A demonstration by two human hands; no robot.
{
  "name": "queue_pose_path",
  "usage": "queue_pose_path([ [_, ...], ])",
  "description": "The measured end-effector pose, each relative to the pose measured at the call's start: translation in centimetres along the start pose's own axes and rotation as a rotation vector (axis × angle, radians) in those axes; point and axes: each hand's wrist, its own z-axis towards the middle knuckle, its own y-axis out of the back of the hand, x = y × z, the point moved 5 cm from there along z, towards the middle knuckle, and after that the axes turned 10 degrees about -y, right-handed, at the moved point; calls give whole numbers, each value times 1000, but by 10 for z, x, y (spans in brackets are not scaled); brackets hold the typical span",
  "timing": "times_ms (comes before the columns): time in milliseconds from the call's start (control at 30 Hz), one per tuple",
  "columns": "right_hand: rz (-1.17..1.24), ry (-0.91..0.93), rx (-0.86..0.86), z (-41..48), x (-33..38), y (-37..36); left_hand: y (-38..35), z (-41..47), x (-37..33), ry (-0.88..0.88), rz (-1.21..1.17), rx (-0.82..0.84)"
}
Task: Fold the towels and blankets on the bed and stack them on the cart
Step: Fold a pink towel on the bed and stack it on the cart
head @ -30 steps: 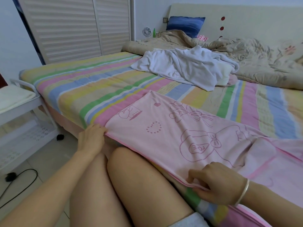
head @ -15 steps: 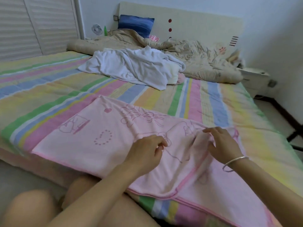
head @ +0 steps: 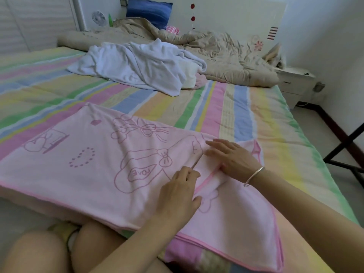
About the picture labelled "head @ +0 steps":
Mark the white headboard with red dots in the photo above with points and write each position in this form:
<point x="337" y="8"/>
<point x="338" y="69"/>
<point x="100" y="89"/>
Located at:
<point x="239" y="17"/>

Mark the blue pillow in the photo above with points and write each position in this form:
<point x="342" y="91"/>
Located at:
<point x="149" y="11"/>

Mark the striped pastel bed sheet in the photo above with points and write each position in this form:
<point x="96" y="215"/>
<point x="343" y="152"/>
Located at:
<point x="227" y="116"/>

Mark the person's left hand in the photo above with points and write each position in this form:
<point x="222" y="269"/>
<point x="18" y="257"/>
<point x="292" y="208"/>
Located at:
<point x="179" y="196"/>

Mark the dark brown baseboard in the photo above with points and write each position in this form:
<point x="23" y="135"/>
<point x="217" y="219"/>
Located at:
<point x="335" y="125"/>

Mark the person's right forearm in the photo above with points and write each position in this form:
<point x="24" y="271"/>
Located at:
<point x="313" y="219"/>

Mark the black wall plug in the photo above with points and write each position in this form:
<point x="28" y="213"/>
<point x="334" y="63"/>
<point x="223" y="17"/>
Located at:
<point x="319" y="87"/>

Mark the cream plush toy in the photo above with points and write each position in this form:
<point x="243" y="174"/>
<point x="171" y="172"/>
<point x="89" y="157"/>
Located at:
<point x="274" y="55"/>

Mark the cream fleece blanket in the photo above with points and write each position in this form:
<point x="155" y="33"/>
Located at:
<point x="189" y="76"/>

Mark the person's left forearm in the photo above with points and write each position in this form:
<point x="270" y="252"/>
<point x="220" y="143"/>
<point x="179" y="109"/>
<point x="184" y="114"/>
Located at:
<point x="136" y="247"/>

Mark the white nightstand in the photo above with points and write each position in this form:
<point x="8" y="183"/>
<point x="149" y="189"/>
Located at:
<point x="296" y="85"/>

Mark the beige quilt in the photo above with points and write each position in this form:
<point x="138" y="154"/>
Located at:
<point x="227" y="56"/>

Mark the small white desk fan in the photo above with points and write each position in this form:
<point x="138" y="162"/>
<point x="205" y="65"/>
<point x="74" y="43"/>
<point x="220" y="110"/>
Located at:
<point x="99" y="18"/>

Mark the person's right hand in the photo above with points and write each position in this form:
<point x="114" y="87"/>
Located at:
<point x="233" y="159"/>

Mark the white towel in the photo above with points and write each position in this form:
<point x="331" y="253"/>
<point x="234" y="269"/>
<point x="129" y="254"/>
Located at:
<point x="142" y="65"/>

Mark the black clothes rack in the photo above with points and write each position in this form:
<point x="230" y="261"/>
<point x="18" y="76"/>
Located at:
<point x="347" y="150"/>

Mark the wall switch plate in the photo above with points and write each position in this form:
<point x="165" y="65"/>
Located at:
<point x="123" y="2"/>

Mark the green bottle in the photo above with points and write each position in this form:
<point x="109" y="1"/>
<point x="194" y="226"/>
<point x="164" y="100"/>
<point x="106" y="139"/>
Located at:
<point x="111" y="21"/>

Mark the pink patterned pillow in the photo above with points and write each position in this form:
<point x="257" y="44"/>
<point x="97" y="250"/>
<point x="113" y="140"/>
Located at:
<point x="173" y="30"/>

